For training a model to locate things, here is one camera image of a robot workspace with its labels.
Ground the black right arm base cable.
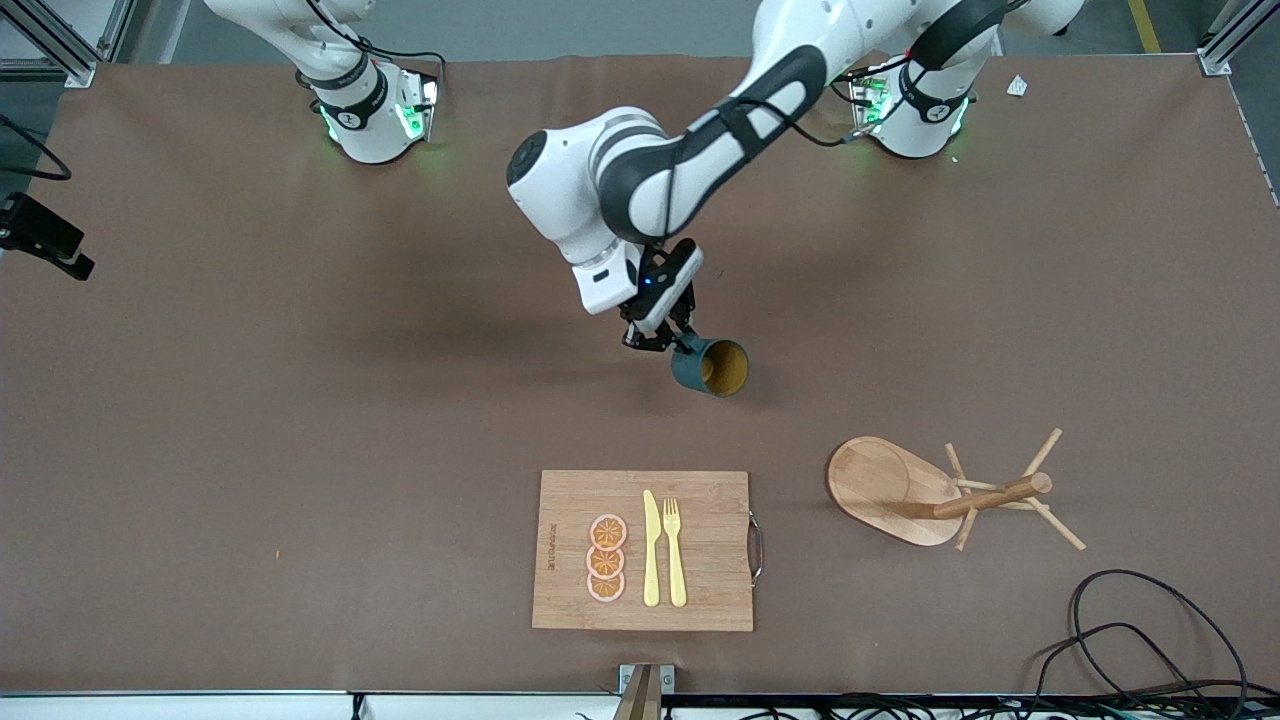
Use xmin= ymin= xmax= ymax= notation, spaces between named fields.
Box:
xmin=315 ymin=0 xmax=448 ymax=91

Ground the bamboo cutting board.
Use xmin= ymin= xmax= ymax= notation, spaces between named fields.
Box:
xmin=531 ymin=470 xmax=764 ymax=633

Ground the dark green cup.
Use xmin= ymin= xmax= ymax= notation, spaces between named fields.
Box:
xmin=670 ymin=335 xmax=750 ymax=397

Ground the black looped cable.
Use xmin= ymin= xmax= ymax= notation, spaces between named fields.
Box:
xmin=1068 ymin=568 xmax=1251 ymax=720
xmin=1028 ymin=622 xmax=1216 ymax=720

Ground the yellow plastic knife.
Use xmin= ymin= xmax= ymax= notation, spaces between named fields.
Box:
xmin=643 ymin=489 xmax=662 ymax=608

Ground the metal table bracket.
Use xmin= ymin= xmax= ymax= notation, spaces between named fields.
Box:
xmin=619 ymin=663 xmax=676 ymax=696

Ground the yellow plastic fork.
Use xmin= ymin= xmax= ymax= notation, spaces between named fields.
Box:
xmin=663 ymin=498 xmax=689 ymax=609

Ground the brown table cover mat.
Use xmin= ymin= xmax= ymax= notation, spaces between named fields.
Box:
xmin=0 ymin=52 xmax=1280 ymax=696

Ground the brown wooden bar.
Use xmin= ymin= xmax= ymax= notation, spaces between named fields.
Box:
xmin=612 ymin=668 xmax=663 ymax=720

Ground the aluminium frame profile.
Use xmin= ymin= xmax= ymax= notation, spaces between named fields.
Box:
xmin=1197 ymin=0 xmax=1280 ymax=78
xmin=0 ymin=0 xmax=136 ymax=89

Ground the wooden cup rack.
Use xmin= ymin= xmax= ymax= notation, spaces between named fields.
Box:
xmin=826 ymin=428 xmax=1087 ymax=552

